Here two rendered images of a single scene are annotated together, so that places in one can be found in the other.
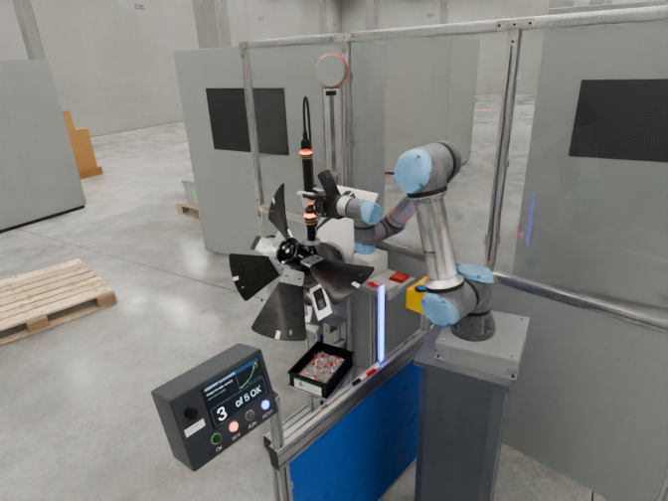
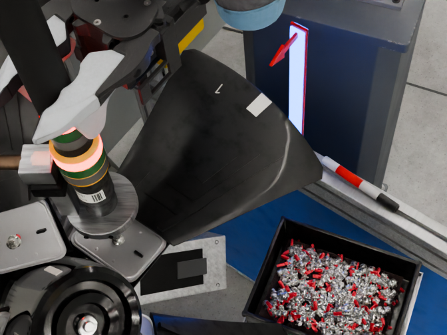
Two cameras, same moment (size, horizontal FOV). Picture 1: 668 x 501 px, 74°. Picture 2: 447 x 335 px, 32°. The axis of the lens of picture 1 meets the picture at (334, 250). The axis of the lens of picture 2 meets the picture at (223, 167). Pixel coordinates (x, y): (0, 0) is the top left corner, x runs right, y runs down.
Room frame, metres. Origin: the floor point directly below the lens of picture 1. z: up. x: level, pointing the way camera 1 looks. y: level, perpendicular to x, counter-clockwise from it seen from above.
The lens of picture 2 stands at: (1.53, 0.45, 1.94)
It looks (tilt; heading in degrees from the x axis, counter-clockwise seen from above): 60 degrees down; 269
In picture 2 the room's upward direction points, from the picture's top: 8 degrees counter-clockwise
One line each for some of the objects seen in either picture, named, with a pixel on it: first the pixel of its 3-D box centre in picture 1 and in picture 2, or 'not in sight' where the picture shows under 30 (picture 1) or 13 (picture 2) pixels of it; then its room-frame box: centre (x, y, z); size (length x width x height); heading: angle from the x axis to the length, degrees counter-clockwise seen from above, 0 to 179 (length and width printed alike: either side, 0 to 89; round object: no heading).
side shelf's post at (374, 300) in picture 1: (374, 345); not in sight; (2.13, -0.21, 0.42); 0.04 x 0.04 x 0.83; 46
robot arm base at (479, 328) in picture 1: (472, 315); not in sight; (1.28, -0.46, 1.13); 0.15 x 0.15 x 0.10
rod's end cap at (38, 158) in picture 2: not in sight; (44, 161); (1.69, 0.08, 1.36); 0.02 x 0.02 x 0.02; 81
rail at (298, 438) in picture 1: (367, 383); (350, 197); (1.33, -0.10, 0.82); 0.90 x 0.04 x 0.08; 136
